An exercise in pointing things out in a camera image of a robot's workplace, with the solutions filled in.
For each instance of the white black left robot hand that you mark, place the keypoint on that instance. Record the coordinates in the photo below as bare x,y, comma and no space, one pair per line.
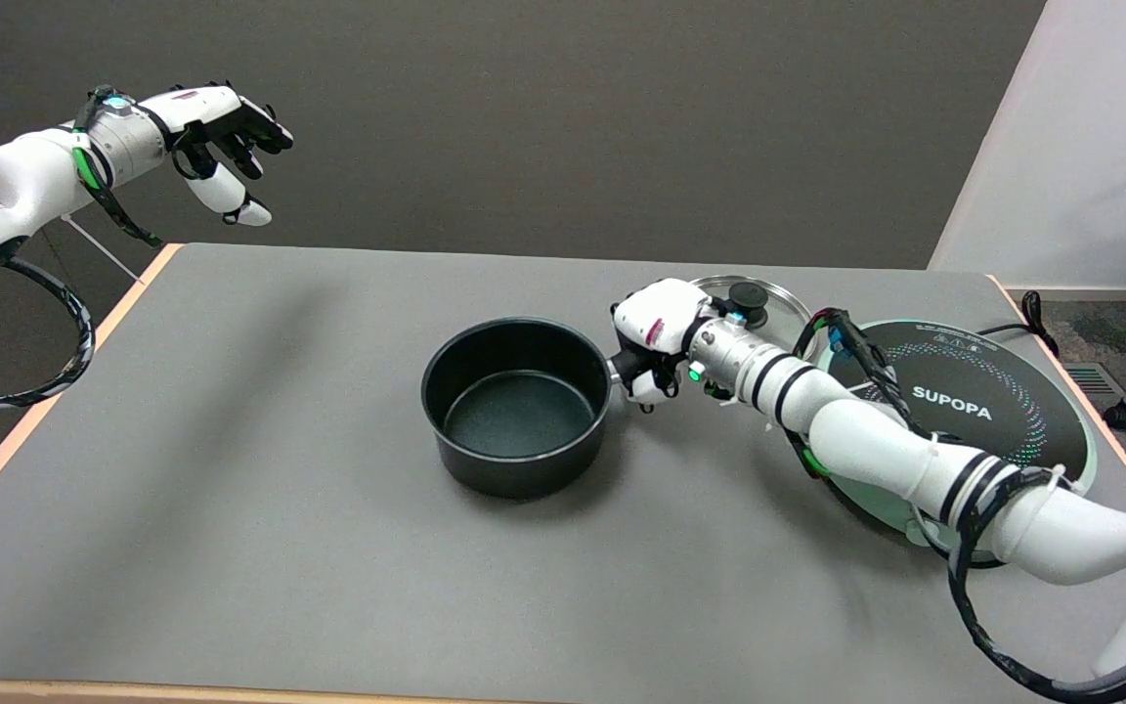
206,108

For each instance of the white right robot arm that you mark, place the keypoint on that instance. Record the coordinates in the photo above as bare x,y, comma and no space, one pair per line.
876,440

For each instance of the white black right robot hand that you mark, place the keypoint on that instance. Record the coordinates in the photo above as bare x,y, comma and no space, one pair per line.
661,318

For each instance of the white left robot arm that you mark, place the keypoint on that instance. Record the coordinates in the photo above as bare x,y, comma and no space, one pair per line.
30,176

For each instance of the grey floor vent grille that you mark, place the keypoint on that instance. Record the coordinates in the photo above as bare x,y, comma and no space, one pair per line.
1096,379

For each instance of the glass pot lid black knob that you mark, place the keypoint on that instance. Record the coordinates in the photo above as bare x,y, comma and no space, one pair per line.
778,303

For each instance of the green induction cooker SUPOPA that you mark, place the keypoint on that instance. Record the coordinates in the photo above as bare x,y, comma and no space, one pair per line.
1003,391

